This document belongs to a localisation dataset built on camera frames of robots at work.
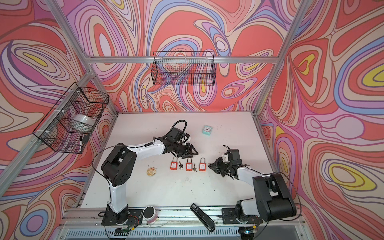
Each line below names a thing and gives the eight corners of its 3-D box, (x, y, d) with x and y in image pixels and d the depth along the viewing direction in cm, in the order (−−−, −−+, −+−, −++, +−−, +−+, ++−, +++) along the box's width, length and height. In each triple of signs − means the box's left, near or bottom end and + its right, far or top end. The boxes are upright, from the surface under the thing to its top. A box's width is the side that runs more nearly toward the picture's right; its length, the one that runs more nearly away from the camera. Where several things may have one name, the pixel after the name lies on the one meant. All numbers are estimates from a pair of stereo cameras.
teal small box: (201, 133, 109) (201, 131, 107) (204, 126, 114) (204, 124, 112) (210, 135, 108) (210, 133, 106) (212, 128, 112) (212, 126, 110)
